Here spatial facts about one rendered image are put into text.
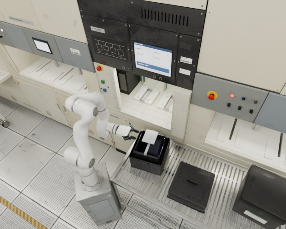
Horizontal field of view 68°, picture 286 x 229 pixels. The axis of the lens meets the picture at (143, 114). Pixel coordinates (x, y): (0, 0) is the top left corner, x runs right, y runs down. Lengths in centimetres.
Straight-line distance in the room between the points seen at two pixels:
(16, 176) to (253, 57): 287
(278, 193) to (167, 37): 123
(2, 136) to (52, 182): 119
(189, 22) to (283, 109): 74
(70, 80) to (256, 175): 213
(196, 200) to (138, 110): 99
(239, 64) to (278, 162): 96
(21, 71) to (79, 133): 188
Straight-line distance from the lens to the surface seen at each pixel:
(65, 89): 260
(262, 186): 170
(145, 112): 211
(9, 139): 363
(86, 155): 150
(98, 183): 187
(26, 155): 332
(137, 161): 176
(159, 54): 148
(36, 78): 292
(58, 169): 299
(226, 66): 139
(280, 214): 166
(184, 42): 137
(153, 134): 167
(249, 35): 128
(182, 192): 170
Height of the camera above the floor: 243
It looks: 48 degrees down
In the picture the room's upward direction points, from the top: 4 degrees counter-clockwise
